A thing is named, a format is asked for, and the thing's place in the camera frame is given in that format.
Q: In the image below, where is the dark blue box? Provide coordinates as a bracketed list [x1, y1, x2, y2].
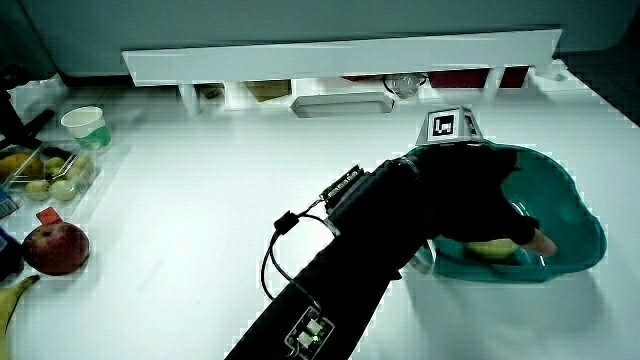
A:
[0, 227, 24, 281]

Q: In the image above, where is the yellow banana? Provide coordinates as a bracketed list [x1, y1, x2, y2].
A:
[0, 274, 41, 360]

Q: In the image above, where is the white and green paper cup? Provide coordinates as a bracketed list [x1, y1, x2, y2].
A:
[60, 105, 113, 153]

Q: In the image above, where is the white crumpled plastic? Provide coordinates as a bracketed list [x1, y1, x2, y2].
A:
[532, 58, 569, 81]

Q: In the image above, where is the clear glass cup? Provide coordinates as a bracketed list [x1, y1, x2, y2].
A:
[383, 73, 429, 99]

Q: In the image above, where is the white desk shelf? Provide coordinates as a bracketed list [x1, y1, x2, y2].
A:
[122, 28, 564, 116]

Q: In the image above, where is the person's right hand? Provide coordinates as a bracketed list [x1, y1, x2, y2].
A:
[399, 106, 558, 258]

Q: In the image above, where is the white rectangular tray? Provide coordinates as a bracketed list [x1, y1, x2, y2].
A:
[289, 92, 396, 119]

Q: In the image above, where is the yellow mango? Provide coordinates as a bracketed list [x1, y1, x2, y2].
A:
[0, 152, 45, 181]

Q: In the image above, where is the black camera stand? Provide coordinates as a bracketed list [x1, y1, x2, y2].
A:
[0, 64, 55, 151]

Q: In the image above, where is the red apple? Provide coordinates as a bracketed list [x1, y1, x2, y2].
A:
[22, 221, 91, 276]

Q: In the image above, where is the person's right forearm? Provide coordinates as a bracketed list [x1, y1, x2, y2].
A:
[224, 155, 441, 360]

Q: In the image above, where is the green pear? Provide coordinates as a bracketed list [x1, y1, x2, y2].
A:
[464, 238, 521, 261]

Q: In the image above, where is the black cable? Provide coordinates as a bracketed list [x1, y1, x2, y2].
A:
[259, 209, 337, 311]

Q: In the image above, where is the teal plate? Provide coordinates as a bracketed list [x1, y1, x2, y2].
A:
[404, 140, 608, 284]

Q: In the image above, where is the circuit board with green light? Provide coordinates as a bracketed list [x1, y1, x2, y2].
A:
[283, 305, 335, 360]

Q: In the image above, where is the clear plastic fruit container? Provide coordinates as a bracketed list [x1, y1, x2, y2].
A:
[0, 142, 101, 204]

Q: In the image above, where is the red tag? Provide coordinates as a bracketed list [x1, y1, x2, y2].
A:
[35, 206, 64, 226]

